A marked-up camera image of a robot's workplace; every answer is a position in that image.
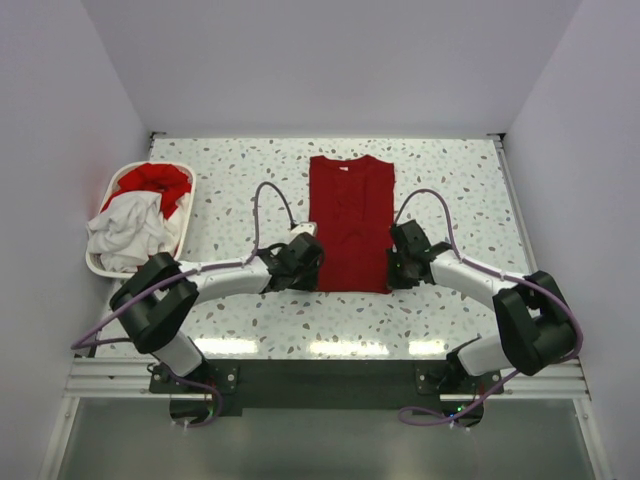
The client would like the dark red t-shirt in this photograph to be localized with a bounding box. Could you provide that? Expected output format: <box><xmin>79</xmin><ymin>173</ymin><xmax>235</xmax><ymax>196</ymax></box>
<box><xmin>309</xmin><ymin>155</ymin><xmax>395</xmax><ymax>294</ymax></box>

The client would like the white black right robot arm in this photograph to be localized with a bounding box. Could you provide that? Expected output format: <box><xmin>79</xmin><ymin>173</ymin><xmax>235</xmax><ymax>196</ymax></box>
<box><xmin>387</xmin><ymin>221</ymin><xmax>583</xmax><ymax>393</ymax></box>

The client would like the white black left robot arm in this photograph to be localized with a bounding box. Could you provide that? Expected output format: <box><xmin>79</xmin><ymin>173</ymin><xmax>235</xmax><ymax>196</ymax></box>
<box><xmin>110</xmin><ymin>232</ymin><xmax>324</xmax><ymax>392</ymax></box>

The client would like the bright red t-shirt in basket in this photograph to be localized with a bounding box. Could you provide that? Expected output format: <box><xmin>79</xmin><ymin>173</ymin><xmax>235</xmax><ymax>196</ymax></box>
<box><xmin>109</xmin><ymin>163</ymin><xmax>192</xmax><ymax>219</ymax></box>

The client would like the white laundry basket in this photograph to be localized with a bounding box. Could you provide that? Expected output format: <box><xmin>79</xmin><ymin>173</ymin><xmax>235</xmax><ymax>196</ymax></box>
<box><xmin>85</xmin><ymin>162</ymin><xmax>196</xmax><ymax>279</ymax></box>

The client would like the white t-shirt in basket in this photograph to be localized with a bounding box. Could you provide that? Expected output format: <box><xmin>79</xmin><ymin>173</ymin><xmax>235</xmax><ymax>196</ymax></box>
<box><xmin>86</xmin><ymin>191</ymin><xmax>174</xmax><ymax>273</ymax></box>

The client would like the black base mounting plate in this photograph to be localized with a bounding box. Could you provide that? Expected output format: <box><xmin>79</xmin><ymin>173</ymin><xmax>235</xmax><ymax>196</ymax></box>
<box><xmin>147</xmin><ymin>359</ymin><xmax>504</xmax><ymax>426</ymax></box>

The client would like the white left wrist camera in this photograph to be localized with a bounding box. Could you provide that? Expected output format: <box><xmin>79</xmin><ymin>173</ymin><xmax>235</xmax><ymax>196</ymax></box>
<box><xmin>289</xmin><ymin>222</ymin><xmax>317</xmax><ymax>238</ymax></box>

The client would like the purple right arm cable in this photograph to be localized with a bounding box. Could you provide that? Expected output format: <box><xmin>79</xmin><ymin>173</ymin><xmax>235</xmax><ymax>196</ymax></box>
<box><xmin>394</xmin><ymin>188</ymin><xmax>585</xmax><ymax>427</ymax></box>

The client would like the aluminium table frame rail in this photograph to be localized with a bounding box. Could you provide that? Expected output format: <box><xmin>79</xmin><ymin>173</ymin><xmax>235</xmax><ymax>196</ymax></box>
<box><xmin>59</xmin><ymin>130</ymin><xmax>614</xmax><ymax>480</ymax></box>

